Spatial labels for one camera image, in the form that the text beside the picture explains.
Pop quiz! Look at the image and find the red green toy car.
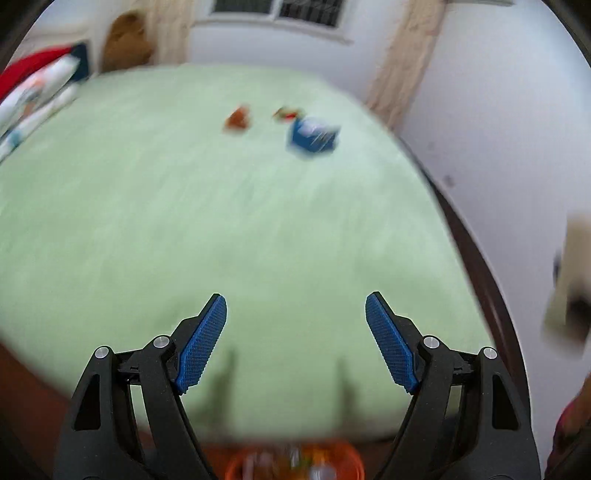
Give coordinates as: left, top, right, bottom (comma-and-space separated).
273, 107, 304, 122

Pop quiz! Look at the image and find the left floral curtain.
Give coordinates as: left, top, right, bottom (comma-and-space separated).
134, 0, 194, 65

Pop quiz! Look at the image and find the green bed blanket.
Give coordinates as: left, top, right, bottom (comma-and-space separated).
1, 65, 493, 441

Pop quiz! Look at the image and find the right floral curtain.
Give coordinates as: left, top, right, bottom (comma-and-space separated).
366, 0, 448, 131

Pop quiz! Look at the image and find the red pillow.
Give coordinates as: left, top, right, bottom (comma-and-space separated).
0, 45, 73, 101

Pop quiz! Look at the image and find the window with bars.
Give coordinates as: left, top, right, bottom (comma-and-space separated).
191, 0, 356, 44

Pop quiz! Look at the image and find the white cylindrical jar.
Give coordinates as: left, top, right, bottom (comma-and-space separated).
542, 212, 590, 358

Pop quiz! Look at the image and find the floral white pillow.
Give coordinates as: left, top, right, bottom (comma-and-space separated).
1, 55, 80, 136

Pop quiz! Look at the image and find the floral curtain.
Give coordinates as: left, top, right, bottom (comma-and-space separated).
134, 0, 194, 65
366, 0, 448, 131

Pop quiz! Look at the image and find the brown plush bear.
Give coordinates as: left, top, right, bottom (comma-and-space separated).
101, 10, 154, 73

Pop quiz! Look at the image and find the brown hamster plush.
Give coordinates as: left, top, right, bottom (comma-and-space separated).
223, 105, 250, 133

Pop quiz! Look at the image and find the blue tissue box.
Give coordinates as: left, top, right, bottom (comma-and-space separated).
287, 116, 341, 155

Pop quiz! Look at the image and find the orange round trash bin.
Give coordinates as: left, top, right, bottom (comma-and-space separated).
223, 440, 366, 480

